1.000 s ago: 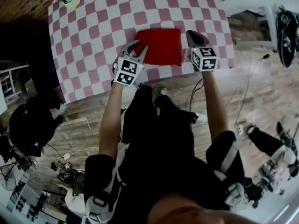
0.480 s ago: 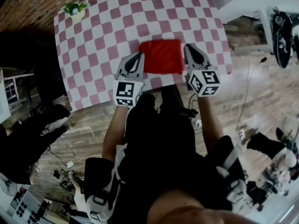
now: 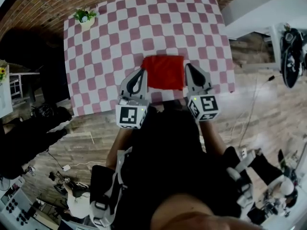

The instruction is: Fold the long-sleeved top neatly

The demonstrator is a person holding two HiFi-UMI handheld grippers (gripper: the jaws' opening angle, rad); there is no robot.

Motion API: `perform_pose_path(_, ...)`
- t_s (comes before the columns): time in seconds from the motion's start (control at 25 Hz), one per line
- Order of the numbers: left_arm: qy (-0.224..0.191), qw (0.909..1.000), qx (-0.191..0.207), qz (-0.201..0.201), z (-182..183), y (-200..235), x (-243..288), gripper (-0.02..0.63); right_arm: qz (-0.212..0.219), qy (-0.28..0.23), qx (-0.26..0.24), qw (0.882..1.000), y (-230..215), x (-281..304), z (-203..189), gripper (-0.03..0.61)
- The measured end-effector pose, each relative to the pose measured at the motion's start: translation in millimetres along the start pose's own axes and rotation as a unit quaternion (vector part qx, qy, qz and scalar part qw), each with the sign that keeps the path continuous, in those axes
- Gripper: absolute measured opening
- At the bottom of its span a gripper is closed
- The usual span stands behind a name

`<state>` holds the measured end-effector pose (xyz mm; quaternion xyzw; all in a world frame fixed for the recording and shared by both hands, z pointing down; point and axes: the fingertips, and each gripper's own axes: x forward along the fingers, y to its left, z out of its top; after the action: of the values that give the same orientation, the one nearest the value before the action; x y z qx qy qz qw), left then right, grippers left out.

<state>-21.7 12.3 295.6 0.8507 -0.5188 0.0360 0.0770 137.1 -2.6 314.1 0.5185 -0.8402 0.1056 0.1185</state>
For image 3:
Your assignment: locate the black arm strap brace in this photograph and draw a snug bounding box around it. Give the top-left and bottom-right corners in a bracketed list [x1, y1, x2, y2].
[89, 146, 133, 228]
[222, 146, 256, 221]

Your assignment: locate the white side shelf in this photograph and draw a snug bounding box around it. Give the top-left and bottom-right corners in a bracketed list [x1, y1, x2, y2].
[0, 60, 14, 118]

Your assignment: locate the white pot with flowering plant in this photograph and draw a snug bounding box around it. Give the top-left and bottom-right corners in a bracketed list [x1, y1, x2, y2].
[72, 7, 100, 30]

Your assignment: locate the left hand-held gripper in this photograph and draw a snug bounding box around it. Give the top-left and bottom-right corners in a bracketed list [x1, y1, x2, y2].
[115, 68, 150, 130]

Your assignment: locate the black white sneaker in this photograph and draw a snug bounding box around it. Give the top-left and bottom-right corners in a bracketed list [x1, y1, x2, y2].
[74, 181, 91, 192]

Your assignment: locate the person's face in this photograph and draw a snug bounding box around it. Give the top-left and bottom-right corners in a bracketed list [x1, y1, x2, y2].
[150, 192, 267, 230]

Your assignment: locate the pink white checkered tablecloth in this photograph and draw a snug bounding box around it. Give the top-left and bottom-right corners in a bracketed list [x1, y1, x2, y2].
[63, 0, 236, 117]

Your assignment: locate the person's left forearm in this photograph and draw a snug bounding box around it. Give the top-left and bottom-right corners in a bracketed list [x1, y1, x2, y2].
[105, 127, 133, 170]

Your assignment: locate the thin floor cable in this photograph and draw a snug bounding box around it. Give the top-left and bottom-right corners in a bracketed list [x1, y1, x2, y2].
[238, 75, 276, 150]

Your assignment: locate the black right arm strap brace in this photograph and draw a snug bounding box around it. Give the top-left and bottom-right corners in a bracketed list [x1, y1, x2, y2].
[222, 146, 256, 221]

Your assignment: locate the black left arm strap brace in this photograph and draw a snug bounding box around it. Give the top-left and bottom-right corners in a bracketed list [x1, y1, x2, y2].
[89, 146, 133, 228]

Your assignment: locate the person's black clothing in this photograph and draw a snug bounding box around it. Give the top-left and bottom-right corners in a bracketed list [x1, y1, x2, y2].
[112, 99, 243, 230]

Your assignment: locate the white desk with black items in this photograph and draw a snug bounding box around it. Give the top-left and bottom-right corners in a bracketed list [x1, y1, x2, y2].
[0, 176, 35, 230]

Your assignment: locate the pile of black gear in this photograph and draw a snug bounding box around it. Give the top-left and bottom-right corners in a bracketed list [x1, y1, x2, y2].
[279, 25, 307, 89]

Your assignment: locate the black bags heap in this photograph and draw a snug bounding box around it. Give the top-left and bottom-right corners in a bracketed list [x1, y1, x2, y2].
[0, 105, 73, 180]

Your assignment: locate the person's right forearm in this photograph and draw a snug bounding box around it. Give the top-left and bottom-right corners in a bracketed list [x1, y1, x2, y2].
[199, 120, 227, 158]

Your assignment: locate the white cloth bag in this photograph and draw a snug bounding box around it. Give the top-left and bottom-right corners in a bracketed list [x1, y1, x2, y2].
[65, 183, 92, 219]

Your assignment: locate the red long-sleeved top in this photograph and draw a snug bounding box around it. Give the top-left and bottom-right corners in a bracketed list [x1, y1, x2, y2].
[140, 55, 186, 91]

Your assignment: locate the white table frame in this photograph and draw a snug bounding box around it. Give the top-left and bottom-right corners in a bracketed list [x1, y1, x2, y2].
[225, 23, 285, 72]

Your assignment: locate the white round lamp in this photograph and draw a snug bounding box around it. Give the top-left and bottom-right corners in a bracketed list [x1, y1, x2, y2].
[279, 177, 295, 196]

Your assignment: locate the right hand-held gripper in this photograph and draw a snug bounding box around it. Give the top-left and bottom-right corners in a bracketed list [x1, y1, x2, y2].
[184, 63, 220, 123]

